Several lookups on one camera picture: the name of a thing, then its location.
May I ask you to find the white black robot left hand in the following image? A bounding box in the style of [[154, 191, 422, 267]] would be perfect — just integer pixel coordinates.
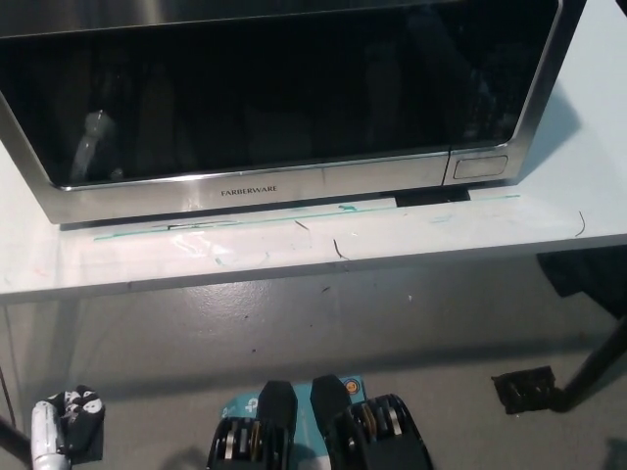
[[29, 385, 107, 470]]

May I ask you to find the teal robot torso board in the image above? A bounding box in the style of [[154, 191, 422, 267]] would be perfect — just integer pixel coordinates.
[[219, 374, 366, 470]]

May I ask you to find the stainless steel black microwave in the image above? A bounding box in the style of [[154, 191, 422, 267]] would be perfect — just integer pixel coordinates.
[[0, 0, 589, 227]]

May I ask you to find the black metal stand pole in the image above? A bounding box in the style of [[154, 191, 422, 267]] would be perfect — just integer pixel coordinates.
[[561, 316, 627, 413], [0, 414, 30, 454]]

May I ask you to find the black tape floor patch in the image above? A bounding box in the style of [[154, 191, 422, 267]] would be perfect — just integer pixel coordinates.
[[491, 366, 560, 417]]

